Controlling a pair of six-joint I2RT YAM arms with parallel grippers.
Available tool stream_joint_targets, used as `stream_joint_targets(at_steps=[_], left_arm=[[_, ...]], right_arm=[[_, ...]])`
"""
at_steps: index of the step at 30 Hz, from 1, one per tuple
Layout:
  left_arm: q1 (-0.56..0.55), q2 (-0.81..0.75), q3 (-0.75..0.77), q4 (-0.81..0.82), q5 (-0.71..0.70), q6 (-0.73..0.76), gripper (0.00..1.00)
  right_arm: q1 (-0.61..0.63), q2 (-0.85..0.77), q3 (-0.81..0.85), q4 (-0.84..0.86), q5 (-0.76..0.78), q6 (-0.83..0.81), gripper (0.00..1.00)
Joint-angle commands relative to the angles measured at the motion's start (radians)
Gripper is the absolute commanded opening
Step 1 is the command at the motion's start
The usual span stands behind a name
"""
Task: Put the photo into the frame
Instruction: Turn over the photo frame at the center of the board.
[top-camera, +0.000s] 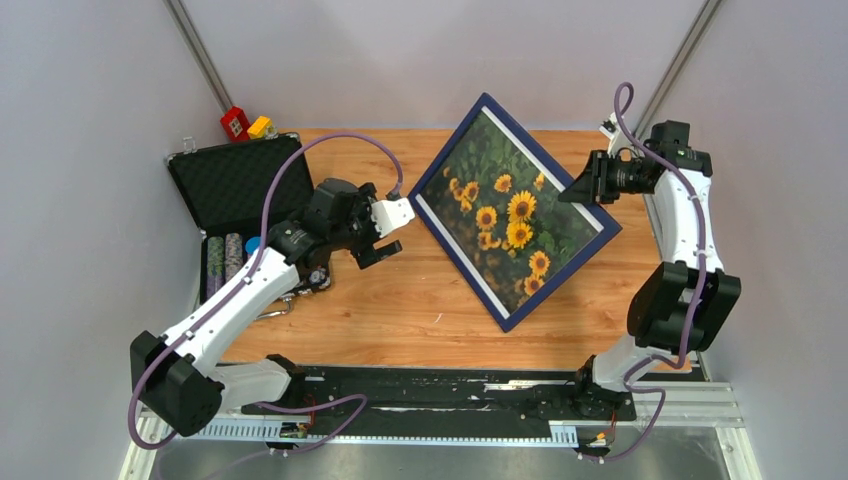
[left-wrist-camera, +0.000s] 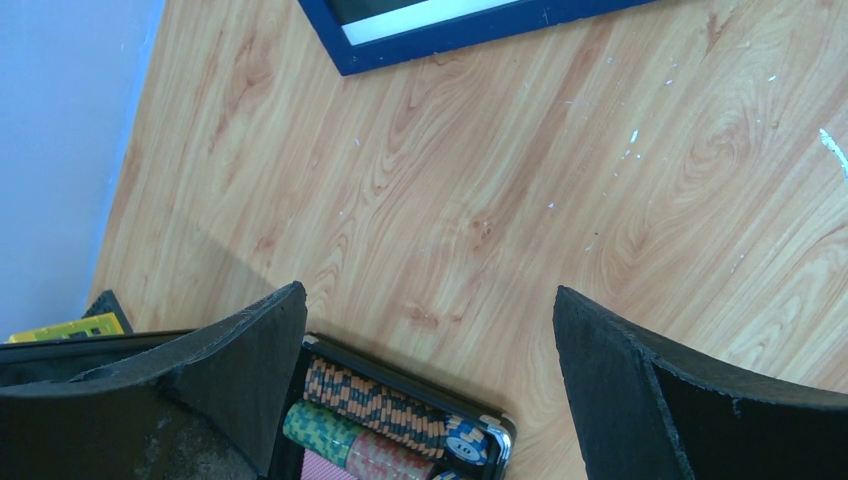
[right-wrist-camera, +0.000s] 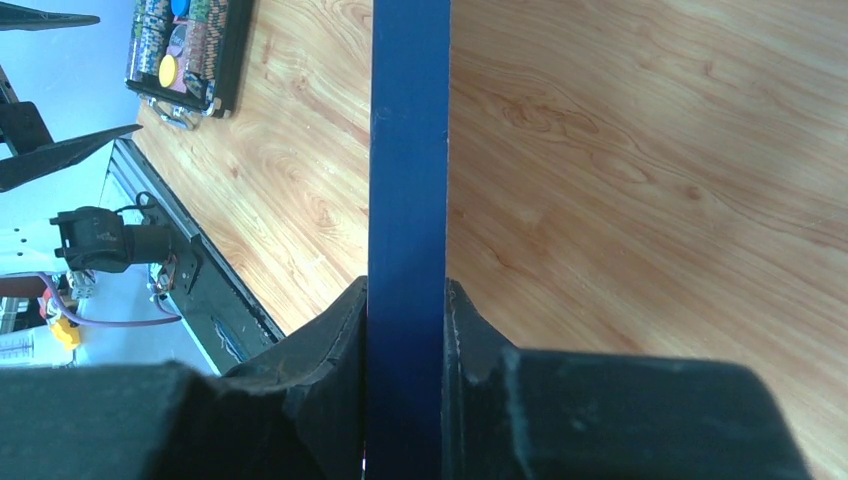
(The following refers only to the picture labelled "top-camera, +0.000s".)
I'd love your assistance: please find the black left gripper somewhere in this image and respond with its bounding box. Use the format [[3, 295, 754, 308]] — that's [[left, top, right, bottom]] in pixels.
[[330, 183, 402, 269]]

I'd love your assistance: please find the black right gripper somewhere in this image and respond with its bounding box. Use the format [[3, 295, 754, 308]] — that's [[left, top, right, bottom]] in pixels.
[[558, 150, 650, 205]]

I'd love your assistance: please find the sunflower photo print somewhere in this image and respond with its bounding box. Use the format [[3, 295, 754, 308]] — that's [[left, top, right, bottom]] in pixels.
[[414, 105, 607, 318]]

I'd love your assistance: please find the wooden picture frame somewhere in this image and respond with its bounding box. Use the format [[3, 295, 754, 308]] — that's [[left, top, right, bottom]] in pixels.
[[406, 91, 624, 335]]

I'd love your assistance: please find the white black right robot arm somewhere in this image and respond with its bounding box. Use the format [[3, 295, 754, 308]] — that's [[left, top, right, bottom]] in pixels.
[[559, 118, 741, 418]]

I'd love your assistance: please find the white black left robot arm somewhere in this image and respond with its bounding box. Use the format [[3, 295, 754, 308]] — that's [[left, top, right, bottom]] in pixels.
[[130, 178, 415, 437]]

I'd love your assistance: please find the blue round chip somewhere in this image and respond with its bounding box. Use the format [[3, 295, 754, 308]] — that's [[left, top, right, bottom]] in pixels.
[[243, 236, 261, 257]]

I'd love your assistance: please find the grey pink chip stack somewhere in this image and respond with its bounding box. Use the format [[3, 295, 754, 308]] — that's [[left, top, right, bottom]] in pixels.
[[224, 233, 244, 283]]

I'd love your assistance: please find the green purple chip stack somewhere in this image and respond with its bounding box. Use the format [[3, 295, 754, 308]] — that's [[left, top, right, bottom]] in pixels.
[[205, 236, 225, 299]]

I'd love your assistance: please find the black poker chip case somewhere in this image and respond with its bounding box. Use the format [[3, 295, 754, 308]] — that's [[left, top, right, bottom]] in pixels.
[[165, 133, 331, 319]]

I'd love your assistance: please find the yellow toy block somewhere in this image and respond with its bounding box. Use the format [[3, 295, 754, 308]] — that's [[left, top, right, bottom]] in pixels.
[[247, 115, 278, 139]]

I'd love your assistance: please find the red toy house block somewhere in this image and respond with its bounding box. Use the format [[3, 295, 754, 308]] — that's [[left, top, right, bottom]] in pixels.
[[219, 106, 250, 143]]

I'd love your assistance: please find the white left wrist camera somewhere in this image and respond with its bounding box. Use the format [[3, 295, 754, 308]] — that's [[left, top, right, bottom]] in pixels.
[[371, 197, 415, 239]]

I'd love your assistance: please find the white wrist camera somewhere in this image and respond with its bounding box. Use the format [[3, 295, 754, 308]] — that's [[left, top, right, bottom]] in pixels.
[[598, 113, 630, 156], [371, 197, 415, 239]]

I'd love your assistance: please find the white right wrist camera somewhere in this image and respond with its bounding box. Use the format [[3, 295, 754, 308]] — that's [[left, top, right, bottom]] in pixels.
[[598, 113, 630, 156]]

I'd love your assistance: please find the aluminium rail frame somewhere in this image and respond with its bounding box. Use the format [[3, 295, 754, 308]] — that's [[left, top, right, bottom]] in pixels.
[[119, 132, 763, 480]]

